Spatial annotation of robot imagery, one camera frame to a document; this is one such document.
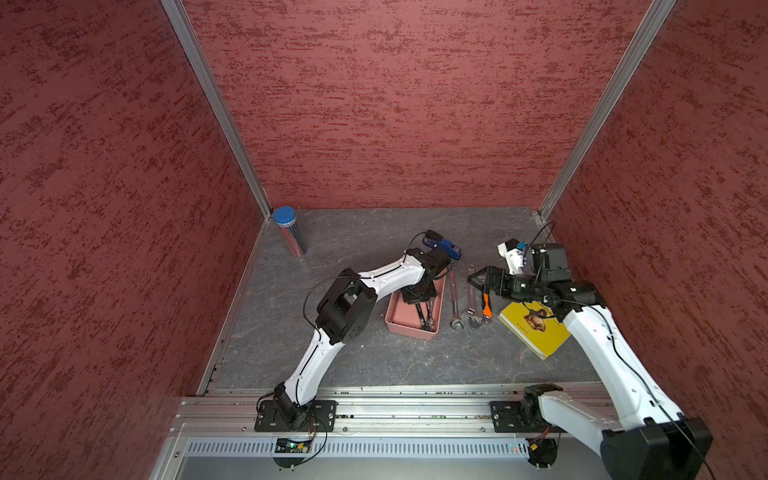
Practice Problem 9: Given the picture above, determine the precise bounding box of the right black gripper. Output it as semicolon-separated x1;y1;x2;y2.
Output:
466;265;546;300

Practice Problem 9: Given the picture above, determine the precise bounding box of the silver end wrench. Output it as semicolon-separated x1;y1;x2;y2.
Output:
416;303;432;331

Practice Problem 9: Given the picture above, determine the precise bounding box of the pink plastic storage box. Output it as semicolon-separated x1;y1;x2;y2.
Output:
384;278;446;341

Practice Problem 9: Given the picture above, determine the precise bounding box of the orange handled adjustable wrench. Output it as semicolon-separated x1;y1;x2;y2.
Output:
481;282;493;324

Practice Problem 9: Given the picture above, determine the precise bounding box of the long silver combination wrench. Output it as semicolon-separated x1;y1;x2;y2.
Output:
448;265;464;331

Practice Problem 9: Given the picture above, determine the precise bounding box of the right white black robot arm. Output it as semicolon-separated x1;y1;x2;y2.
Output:
467;243;713;479

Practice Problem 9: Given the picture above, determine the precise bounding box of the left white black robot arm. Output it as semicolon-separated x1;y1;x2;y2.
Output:
274;248;451;427

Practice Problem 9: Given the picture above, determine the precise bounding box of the silver wrench in box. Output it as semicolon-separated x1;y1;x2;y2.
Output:
425;298;435;332

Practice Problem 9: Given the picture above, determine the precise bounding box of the blue black stapler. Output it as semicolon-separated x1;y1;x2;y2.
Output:
422;230;462;261

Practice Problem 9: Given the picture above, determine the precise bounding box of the yellow book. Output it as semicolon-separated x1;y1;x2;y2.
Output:
498;302;571;360

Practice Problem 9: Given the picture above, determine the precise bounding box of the blue capped pencil tube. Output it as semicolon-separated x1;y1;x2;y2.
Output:
272;206;307;257

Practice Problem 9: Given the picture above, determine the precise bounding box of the right circuit board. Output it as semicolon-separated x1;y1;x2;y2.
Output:
528;438;559;469

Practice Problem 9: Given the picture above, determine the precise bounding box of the circuit board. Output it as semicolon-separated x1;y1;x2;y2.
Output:
528;438;559;469
275;438;313;455

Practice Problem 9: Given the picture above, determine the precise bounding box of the left circuit board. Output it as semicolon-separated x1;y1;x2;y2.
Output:
275;438;313;455

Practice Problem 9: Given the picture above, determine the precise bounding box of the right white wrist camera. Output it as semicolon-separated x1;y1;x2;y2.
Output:
497;238;527;275

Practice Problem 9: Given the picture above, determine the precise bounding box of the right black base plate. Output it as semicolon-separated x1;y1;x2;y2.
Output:
489;401;564;436

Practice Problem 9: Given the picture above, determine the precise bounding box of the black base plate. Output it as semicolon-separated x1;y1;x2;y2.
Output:
254;399;338;432
489;401;564;436

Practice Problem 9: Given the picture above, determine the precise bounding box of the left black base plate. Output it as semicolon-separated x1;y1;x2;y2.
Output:
254;399;338;432

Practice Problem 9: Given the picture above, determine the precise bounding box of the aluminium front rail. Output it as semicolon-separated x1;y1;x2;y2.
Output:
171;384;538;438

